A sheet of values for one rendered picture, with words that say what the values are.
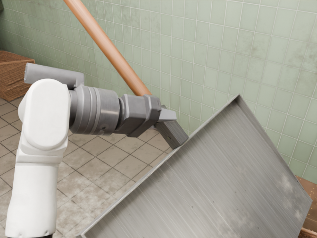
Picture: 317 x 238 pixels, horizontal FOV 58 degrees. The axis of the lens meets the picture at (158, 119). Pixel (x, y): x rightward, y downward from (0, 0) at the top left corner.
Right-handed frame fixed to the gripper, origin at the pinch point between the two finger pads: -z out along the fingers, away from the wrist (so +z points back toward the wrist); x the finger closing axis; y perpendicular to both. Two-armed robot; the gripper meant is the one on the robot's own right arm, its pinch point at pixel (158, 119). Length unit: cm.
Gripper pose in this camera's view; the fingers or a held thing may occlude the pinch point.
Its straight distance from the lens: 60.5
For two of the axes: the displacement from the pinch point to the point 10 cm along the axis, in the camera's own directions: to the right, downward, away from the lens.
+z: -8.5, -1.0, -5.2
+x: 5.1, -4.2, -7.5
